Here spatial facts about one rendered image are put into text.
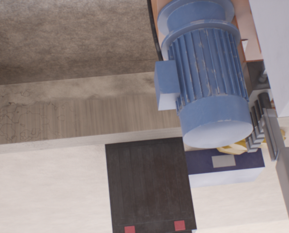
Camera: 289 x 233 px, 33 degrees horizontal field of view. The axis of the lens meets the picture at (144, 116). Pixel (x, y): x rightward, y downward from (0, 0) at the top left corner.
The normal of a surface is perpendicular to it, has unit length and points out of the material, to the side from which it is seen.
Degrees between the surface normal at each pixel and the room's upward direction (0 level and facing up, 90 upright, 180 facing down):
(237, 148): 18
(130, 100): 90
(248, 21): 0
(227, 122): 23
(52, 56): 0
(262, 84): 90
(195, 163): 90
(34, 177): 0
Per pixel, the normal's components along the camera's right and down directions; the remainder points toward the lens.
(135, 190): 0.03, -0.41
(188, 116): -0.83, -0.14
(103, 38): 0.11, 0.91
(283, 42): -0.99, 0.09
